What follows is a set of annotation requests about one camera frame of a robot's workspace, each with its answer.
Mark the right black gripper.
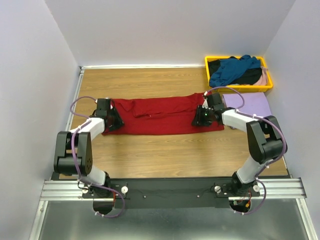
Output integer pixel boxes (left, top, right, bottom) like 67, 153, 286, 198
191, 105, 214, 127

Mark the red t shirt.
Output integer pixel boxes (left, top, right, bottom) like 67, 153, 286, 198
102, 93, 224, 136

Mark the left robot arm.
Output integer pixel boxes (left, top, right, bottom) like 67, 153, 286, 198
53, 97, 125, 198

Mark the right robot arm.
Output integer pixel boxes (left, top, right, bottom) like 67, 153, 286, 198
191, 92, 288, 197

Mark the blue t shirt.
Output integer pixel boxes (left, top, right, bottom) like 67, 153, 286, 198
208, 54, 262, 90

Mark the folded purple t shirt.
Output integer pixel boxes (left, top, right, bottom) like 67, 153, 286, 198
222, 92, 272, 133

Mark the black t shirt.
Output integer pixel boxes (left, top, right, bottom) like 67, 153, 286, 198
207, 56, 263, 86

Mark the yellow plastic bin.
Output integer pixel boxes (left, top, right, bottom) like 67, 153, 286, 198
204, 55, 273, 93

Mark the pink t shirt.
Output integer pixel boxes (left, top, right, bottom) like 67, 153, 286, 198
254, 66, 268, 86

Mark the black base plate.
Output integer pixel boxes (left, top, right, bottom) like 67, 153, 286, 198
82, 177, 261, 210

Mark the aluminium front rail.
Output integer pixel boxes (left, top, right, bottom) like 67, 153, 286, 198
40, 178, 307, 201

